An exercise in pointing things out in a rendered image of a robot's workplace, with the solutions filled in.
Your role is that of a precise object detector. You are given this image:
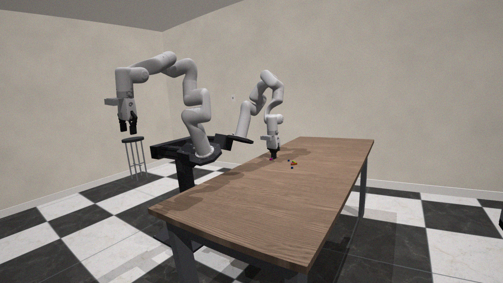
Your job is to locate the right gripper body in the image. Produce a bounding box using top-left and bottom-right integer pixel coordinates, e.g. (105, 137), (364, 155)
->
(117, 97), (137, 121)

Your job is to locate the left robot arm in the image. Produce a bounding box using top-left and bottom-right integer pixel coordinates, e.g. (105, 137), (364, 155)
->
(232, 70), (284, 141)

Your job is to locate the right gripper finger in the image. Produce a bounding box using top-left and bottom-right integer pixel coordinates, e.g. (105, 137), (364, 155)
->
(129, 111), (138, 135)
(118, 118), (127, 132)

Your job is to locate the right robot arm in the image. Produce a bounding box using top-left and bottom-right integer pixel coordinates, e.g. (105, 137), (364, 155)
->
(104, 51), (214, 158)

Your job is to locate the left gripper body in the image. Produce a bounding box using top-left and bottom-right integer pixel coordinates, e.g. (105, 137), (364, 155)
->
(266, 134), (281, 149)

